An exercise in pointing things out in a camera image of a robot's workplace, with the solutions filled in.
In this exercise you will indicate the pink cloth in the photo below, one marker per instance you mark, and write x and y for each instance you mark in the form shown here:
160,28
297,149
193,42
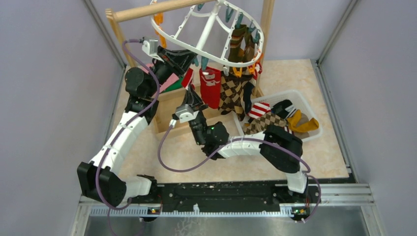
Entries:
169,82

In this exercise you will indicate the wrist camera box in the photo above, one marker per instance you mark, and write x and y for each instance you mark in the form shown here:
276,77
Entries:
150,47
185,113

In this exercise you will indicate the green cloth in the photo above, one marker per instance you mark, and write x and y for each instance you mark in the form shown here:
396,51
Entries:
174,86

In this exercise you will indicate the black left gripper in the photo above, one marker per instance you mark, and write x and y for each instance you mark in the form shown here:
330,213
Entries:
178,60

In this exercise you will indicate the brown argyle sock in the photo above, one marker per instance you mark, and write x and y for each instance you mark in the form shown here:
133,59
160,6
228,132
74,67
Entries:
241,96
230,92

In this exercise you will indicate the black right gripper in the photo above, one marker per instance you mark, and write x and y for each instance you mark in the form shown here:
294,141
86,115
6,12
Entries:
193,99

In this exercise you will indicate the orange clothes clip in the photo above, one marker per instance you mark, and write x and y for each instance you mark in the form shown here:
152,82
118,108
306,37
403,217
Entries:
237,71

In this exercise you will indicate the black sock in basket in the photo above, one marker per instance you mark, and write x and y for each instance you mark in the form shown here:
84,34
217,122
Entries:
284,109

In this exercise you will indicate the navy white red hanging sock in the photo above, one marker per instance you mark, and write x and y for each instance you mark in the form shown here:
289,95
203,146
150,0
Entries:
255,70

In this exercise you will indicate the olive striped hanging sock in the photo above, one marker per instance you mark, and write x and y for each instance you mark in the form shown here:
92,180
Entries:
236,52

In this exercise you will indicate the white clothes clip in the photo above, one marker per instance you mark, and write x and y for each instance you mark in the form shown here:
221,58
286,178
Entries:
226,70

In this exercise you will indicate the red white striped sock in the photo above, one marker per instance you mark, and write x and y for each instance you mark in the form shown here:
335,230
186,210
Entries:
187,80

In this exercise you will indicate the white plastic laundry basket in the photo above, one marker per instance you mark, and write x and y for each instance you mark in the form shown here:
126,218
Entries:
297,99

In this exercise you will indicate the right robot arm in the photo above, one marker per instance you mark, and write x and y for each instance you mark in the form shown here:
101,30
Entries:
280,148

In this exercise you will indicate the yellow sock in basket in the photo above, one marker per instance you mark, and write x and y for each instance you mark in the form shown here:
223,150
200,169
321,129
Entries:
300,123

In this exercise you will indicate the white round clip hanger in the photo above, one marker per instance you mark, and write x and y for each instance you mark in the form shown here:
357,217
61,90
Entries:
227,16

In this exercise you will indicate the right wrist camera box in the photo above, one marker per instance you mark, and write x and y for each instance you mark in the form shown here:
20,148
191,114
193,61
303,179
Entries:
185,113

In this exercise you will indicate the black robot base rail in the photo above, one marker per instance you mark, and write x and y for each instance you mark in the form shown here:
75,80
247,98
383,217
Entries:
230,198

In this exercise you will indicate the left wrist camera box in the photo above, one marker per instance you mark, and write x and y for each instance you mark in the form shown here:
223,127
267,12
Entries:
150,47

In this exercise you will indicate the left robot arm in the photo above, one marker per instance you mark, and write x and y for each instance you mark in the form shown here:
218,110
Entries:
98,178

